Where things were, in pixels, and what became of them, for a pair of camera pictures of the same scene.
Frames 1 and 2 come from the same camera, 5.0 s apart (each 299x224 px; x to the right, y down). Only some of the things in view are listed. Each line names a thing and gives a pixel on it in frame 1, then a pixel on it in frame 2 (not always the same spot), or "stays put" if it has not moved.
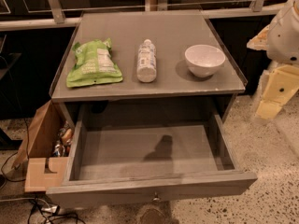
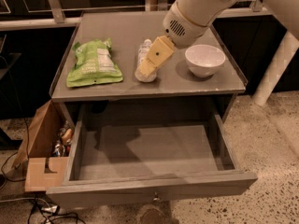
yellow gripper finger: [282, 82] → [180, 30]
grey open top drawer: [118, 164] stays put
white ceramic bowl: [203, 61] stays put
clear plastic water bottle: [147, 63] stays put
